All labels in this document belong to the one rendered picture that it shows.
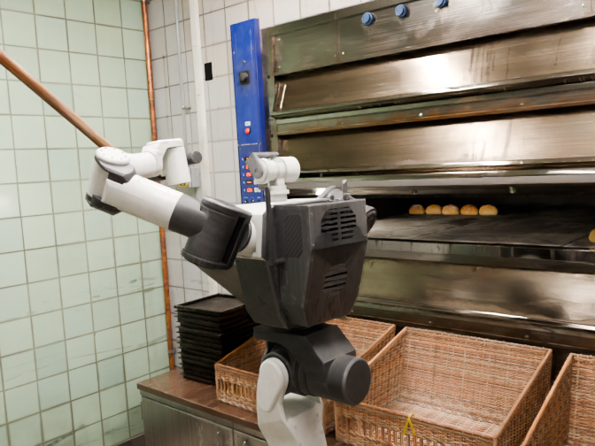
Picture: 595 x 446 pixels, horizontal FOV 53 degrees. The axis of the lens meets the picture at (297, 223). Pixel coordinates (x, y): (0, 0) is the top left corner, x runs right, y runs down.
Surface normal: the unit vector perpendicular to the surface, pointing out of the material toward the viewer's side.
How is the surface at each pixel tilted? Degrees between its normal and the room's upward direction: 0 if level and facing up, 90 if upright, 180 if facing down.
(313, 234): 90
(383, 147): 70
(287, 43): 90
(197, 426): 90
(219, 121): 90
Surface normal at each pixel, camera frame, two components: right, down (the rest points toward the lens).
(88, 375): 0.75, 0.02
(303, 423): 0.70, -0.26
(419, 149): -0.63, -0.24
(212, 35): -0.65, 0.11
